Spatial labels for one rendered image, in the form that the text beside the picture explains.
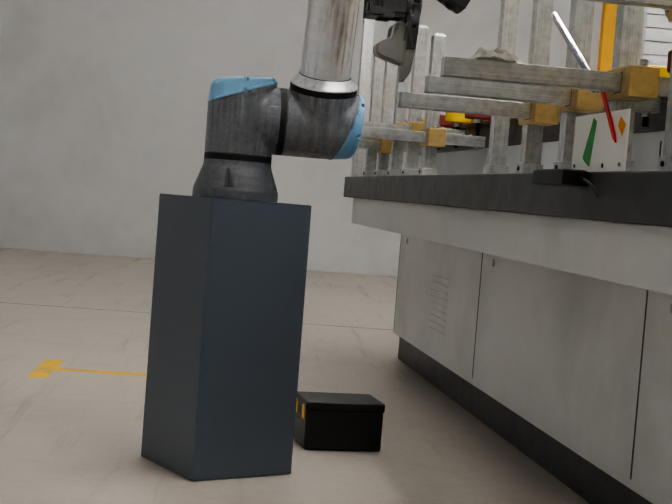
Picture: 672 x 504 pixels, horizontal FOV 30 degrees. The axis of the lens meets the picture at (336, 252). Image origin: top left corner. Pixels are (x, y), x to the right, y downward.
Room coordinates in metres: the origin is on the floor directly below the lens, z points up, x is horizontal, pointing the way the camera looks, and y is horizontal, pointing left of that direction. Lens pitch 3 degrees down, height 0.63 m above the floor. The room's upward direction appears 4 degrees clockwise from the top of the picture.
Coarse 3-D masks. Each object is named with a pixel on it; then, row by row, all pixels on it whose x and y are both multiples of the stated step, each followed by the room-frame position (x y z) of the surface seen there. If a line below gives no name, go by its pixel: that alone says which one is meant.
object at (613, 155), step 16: (624, 112) 2.01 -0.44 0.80; (576, 128) 2.24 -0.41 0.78; (608, 128) 2.08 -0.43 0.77; (576, 144) 2.23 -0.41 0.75; (608, 144) 2.07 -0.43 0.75; (624, 144) 2.00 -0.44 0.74; (576, 160) 2.22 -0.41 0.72; (592, 160) 2.14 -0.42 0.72; (608, 160) 2.06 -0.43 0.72; (624, 160) 1.99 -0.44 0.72
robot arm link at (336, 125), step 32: (320, 0) 2.69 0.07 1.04; (352, 0) 2.70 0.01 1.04; (320, 32) 2.71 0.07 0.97; (352, 32) 2.73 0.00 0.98; (320, 64) 2.73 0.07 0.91; (288, 96) 2.76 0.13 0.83; (320, 96) 2.73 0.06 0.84; (352, 96) 2.77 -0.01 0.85; (288, 128) 2.74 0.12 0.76; (320, 128) 2.75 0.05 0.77; (352, 128) 2.76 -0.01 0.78
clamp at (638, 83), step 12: (624, 72) 2.02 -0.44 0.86; (636, 72) 2.00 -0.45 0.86; (648, 72) 2.00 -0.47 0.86; (624, 84) 2.02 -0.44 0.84; (636, 84) 2.00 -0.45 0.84; (648, 84) 2.00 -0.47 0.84; (612, 96) 2.07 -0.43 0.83; (624, 96) 2.02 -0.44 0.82; (636, 96) 2.00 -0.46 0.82; (648, 96) 2.00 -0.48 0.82
